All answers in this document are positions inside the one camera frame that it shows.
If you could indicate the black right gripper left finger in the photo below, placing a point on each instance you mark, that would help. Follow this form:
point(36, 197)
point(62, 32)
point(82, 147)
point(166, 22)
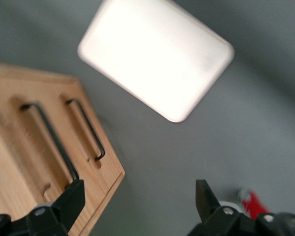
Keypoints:
point(64, 206)

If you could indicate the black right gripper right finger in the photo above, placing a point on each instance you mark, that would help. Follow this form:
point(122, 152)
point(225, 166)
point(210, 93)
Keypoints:
point(209, 209)

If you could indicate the light wooden drawer cabinet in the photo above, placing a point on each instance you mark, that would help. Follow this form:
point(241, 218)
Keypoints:
point(5, 172)

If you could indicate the red object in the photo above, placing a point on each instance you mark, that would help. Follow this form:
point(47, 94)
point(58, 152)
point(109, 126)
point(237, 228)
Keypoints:
point(253, 204)

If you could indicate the white rectangular plastic tray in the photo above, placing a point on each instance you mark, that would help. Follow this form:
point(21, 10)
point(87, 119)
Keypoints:
point(157, 56)

